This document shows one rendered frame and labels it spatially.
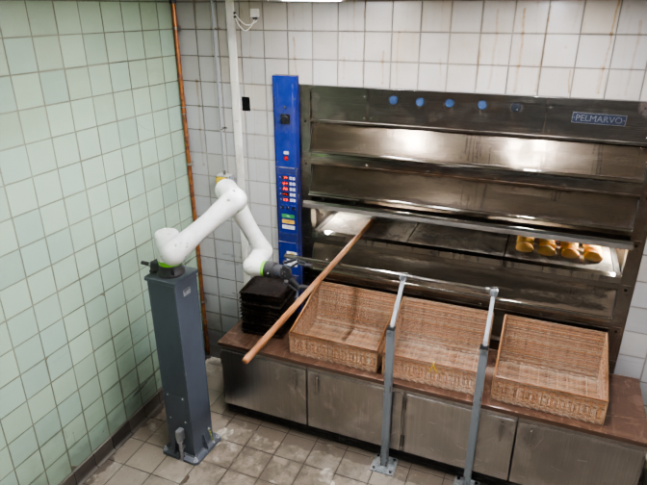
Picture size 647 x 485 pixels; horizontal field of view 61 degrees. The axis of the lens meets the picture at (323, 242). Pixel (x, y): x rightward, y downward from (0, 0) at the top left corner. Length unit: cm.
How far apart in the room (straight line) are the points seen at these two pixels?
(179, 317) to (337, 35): 176
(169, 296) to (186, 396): 64
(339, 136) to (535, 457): 208
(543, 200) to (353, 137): 111
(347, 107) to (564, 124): 117
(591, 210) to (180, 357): 234
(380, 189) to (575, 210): 106
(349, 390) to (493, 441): 83
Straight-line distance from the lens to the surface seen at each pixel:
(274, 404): 367
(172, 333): 317
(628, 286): 339
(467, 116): 314
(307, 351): 338
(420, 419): 333
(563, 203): 321
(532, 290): 341
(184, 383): 333
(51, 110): 302
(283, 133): 343
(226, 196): 281
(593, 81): 308
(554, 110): 311
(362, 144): 328
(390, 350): 304
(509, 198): 321
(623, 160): 317
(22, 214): 294
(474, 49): 308
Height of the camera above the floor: 252
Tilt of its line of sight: 23 degrees down
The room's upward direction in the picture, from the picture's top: straight up
